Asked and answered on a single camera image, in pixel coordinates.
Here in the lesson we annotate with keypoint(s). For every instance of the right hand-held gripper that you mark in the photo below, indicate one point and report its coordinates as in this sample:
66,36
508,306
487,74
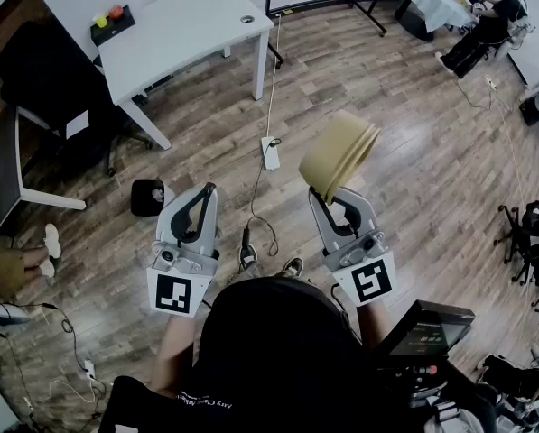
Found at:
373,282

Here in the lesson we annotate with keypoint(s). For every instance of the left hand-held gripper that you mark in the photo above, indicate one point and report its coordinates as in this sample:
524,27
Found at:
174,293

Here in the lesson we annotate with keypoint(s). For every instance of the yellow plastic tray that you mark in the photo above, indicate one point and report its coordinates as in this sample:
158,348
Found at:
337,151

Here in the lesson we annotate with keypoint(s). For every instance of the person's left forearm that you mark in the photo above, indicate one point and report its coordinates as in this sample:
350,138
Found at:
172,354

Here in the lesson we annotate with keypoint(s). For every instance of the person's right forearm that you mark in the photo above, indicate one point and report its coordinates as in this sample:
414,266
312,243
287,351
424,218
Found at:
372,325

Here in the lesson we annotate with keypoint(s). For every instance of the black trash bin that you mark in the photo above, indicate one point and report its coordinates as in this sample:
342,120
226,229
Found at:
142,199

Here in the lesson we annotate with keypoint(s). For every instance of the person's right shoe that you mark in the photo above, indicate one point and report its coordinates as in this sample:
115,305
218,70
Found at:
293,267

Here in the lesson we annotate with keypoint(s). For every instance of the person's shoe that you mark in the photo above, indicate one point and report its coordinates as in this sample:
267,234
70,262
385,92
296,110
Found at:
293,267
248,260

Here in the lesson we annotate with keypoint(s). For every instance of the person's left shoe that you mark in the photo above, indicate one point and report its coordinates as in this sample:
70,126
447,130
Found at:
248,260

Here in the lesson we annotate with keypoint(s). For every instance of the black screen device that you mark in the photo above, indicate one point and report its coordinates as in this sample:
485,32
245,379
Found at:
427,332

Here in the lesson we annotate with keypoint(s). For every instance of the white paper sheet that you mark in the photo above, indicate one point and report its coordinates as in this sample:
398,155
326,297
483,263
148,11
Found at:
77,124

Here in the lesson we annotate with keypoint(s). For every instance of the small white power strip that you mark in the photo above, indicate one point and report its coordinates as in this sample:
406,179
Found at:
490,82
89,369

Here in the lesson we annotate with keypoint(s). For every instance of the person's black shirt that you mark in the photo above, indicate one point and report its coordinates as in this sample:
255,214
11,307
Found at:
251,399

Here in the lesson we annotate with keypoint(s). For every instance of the black swivel chair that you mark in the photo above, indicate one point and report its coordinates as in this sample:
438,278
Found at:
528,251

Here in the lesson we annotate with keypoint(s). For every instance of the black tray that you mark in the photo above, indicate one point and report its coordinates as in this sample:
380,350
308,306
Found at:
122,27

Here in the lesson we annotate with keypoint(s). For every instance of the black office chair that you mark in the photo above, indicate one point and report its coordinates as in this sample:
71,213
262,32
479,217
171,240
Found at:
48,70

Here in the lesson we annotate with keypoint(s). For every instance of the black round stool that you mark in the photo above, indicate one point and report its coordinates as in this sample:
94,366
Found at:
415,23

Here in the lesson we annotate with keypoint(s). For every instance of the yellow paper cup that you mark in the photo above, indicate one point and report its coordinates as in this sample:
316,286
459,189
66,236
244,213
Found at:
99,21

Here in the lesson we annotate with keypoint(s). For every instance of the red apple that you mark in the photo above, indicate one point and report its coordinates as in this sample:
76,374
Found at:
116,12

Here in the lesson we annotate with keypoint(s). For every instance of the black speaker box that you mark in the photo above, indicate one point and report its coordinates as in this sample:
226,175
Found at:
537,106

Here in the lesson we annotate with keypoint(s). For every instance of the grey desk white frame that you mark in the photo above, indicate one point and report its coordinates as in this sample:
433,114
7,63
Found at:
5,165

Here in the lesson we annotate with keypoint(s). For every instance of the black metal stand frame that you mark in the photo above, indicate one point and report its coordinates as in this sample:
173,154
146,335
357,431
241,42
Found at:
368,2

